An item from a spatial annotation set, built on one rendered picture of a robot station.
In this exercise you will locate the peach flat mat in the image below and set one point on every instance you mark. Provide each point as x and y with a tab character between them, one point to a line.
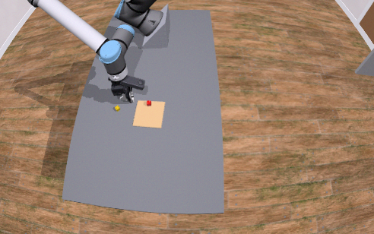
149	116

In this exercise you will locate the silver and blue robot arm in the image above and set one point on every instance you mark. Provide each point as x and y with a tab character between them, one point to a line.
133	12

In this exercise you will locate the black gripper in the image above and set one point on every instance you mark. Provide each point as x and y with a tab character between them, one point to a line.
119	89

